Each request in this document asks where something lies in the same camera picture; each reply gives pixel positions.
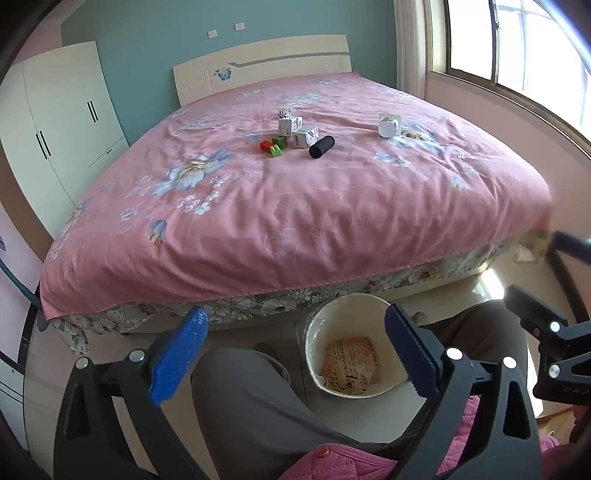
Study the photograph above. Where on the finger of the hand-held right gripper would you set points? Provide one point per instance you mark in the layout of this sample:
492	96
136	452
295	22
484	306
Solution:
562	241
531	309

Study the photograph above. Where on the person's right leg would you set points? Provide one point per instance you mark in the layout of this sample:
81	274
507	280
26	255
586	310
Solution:
480	332

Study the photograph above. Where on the dark green block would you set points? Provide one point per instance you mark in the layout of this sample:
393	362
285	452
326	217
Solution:
280	141

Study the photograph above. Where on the pink floral blanket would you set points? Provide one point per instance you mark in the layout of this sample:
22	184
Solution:
300	207

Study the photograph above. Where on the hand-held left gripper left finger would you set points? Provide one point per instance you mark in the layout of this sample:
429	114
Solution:
180	355

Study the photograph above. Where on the plain white small box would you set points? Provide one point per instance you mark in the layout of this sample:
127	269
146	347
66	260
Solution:
288	124

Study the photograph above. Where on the cream headboard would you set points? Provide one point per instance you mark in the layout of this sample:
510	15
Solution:
258	64

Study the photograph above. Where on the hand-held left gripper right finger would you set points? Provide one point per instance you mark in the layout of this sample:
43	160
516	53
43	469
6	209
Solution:
411	355

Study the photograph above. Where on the white box with red stripes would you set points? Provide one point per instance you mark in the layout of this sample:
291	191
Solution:
304	136

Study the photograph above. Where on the person's left leg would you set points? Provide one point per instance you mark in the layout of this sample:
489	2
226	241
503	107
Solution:
249	406

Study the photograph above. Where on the red block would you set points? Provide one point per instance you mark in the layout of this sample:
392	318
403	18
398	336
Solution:
265	146

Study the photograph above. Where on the pink quilted jacket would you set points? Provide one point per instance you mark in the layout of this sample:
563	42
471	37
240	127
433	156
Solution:
332	461

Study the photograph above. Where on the black cylinder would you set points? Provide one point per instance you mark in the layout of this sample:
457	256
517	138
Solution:
321	146

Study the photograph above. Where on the white round jar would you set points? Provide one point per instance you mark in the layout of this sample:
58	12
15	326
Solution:
388	126

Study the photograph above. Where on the bright green block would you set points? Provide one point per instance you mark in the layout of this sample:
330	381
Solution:
275	151

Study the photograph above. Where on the cream curtain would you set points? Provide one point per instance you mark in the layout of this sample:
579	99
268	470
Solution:
410	41

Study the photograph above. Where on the window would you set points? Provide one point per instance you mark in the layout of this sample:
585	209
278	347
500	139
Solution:
517	41

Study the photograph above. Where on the white wardrobe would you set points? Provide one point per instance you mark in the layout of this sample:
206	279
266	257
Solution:
55	124

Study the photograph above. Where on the person's leg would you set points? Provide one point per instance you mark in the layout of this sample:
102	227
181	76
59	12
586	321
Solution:
249	406
480	332

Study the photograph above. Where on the grey floral bed sheet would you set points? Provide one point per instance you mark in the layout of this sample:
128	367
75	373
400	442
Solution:
286	300

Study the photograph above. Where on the cream trash bin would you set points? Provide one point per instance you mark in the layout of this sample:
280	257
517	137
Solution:
318	369

